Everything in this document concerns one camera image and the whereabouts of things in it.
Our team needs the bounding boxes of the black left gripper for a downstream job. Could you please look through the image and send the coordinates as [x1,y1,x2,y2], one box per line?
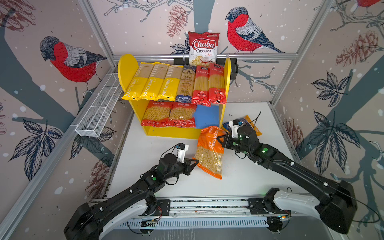
[164,157,200,181]

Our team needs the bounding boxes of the orange pasta bag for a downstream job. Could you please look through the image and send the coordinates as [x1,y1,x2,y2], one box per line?
[194,126,226,180]

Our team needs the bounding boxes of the blue orecchiette pasta bag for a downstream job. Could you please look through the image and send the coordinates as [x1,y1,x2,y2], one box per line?
[222,115,263,136]

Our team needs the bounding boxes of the red spaghetti pack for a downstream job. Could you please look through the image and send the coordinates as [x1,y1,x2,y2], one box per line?
[191,66,211,107]
[209,63,227,105]

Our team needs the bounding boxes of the red fusilli bag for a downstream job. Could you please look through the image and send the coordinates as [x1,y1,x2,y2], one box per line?
[141,101,173,128]
[166,102,197,128]

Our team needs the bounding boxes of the dark blue spaghetti pack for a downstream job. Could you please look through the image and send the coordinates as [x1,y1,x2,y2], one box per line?
[175,65,197,103]

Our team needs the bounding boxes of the yellow spaghetti pack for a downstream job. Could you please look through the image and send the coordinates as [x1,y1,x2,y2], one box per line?
[122,62,155,101]
[140,62,170,101]
[157,65,184,102]

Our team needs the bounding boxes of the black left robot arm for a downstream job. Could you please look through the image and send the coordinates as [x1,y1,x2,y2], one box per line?
[64,154,199,240]

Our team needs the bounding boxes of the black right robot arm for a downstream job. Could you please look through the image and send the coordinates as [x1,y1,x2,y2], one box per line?
[217,125,358,235]

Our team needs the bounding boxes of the yellow wooden shelf unit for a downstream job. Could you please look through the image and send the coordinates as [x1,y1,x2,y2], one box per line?
[115,54,237,140]

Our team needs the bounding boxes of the Chuba cassava chips bag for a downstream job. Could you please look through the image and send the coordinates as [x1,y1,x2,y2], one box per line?
[189,32,220,67]

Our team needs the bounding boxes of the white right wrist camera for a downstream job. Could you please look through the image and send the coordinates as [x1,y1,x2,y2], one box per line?
[229,120,243,139]

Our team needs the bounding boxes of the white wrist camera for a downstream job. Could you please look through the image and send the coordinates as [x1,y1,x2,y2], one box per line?
[229,120,243,139]
[177,143,189,164]

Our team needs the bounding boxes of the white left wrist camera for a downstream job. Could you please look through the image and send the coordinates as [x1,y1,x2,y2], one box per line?
[177,143,189,164]

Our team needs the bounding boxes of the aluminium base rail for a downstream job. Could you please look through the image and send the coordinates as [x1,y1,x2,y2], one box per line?
[118,196,305,233]

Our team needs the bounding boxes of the black wall basket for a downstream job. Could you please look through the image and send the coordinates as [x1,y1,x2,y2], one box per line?
[174,58,239,80]

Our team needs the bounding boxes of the white wire wall basket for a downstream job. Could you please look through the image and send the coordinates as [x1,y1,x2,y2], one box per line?
[76,73,123,137]

